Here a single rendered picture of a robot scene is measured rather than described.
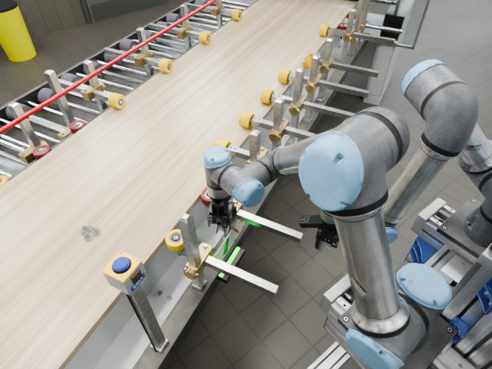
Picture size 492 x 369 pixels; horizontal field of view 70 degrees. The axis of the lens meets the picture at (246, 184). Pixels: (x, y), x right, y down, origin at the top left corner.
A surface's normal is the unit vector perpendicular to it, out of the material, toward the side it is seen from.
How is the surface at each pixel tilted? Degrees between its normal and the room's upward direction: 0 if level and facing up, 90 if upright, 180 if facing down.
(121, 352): 0
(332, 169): 83
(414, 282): 8
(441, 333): 0
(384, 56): 90
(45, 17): 90
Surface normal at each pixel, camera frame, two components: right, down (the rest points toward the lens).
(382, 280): 0.26, 0.32
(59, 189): -0.01, -0.70
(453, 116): -0.40, 0.15
